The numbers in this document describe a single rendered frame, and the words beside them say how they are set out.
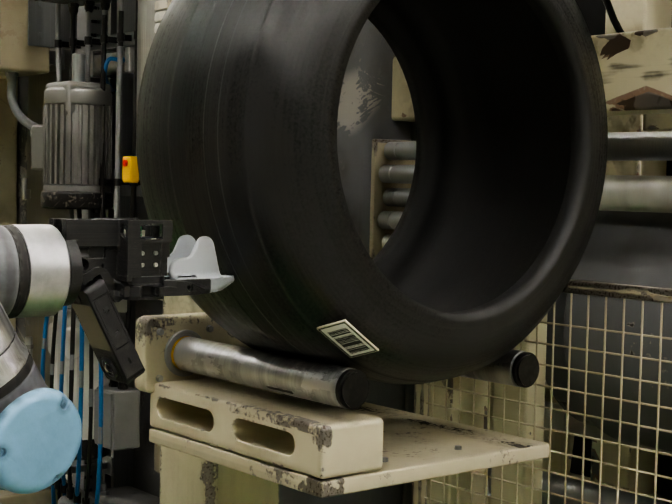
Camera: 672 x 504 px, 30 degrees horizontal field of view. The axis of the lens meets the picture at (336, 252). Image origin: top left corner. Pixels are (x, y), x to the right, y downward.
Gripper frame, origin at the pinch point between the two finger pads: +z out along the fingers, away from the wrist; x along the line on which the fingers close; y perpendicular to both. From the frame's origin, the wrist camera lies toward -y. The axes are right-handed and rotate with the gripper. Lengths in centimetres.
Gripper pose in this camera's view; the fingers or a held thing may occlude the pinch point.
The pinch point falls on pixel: (222, 285)
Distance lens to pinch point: 136.8
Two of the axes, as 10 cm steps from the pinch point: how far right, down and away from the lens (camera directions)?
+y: 0.2, -10.0, -0.5
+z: 7.7, -0.1, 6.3
